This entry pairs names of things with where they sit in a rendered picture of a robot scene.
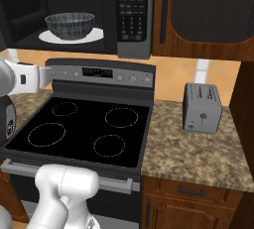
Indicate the brown wooden base cabinet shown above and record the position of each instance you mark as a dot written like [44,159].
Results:
[10,193]

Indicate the dark patterned bowl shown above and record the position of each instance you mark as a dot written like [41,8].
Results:
[69,24]

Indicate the black microwave oven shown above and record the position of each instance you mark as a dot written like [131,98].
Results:
[132,15]

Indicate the grey toaster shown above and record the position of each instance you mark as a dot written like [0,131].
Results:
[201,110]

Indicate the black microwave door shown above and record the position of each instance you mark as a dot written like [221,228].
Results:
[23,5]

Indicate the grey stove knob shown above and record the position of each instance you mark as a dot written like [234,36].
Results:
[133,79]
[147,81]
[54,73]
[76,74]
[64,73]
[119,78]

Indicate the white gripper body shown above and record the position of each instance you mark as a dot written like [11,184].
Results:
[45,76]

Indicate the brown cupboard door dark panel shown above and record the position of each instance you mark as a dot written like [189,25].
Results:
[211,11]

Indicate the black oven door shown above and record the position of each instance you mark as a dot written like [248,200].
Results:
[119,206]

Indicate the white round microwave plate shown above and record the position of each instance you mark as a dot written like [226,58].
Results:
[94,34]

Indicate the black and steel stove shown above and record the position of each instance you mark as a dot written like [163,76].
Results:
[82,127]

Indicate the brown wooden cupboard door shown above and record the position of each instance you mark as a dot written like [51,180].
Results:
[185,218]

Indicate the brown wooden drawer front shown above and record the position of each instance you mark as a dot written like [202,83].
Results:
[215,195]

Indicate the tall brown wooden cabinet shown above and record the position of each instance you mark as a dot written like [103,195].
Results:
[244,134]

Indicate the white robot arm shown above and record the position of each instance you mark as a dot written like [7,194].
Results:
[63,186]

